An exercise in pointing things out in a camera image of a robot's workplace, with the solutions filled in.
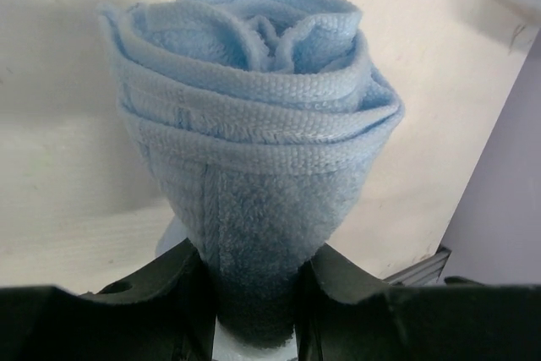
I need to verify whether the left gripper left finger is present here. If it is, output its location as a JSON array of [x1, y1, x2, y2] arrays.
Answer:
[[1, 241, 216, 360]]

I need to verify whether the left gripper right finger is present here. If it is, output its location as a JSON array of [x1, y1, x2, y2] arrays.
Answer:
[[295, 245, 540, 361]]

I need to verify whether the light blue towel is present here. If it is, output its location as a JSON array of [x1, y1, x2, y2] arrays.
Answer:
[[98, 0, 404, 348]]

